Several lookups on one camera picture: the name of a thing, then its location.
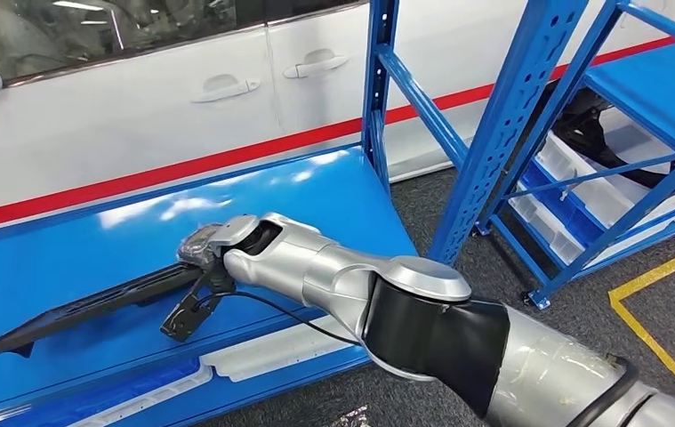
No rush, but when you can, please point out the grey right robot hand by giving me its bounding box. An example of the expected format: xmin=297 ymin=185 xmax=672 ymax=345
xmin=176 ymin=222 xmax=226 ymax=272

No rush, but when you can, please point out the long black plastic car part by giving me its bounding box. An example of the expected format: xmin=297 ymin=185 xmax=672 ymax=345
xmin=0 ymin=262 xmax=205 ymax=359

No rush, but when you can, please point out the blue metal shelf rack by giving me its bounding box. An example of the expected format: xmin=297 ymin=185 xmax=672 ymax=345
xmin=0 ymin=0 xmax=589 ymax=427
xmin=478 ymin=0 xmax=675 ymax=310

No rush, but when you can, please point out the black car trim part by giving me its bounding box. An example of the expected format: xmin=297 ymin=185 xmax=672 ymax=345
xmin=551 ymin=88 xmax=675 ymax=189

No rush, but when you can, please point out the white car with red stripe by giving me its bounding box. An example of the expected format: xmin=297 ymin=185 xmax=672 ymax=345
xmin=0 ymin=0 xmax=675 ymax=234

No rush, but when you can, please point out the blue plastic crate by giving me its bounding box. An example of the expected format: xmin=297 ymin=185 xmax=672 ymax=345
xmin=0 ymin=359 xmax=203 ymax=427
xmin=519 ymin=162 xmax=609 ymax=249

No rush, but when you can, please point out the clear floor tape strip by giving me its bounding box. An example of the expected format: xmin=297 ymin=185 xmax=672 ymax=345
xmin=325 ymin=405 xmax=371 ymax=427

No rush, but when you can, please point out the yellow floor tape square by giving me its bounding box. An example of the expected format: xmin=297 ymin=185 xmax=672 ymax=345
xmin=607 ymin=253 xmax=675 ymax=412

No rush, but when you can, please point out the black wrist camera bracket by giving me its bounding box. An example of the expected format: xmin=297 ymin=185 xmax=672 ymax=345
xmin=160 ymin=268 xmax=235 ymax=343

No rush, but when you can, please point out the black camera cable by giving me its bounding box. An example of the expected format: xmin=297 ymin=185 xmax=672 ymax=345
xmin=195 ymin=290 xmax=362 ymax=348

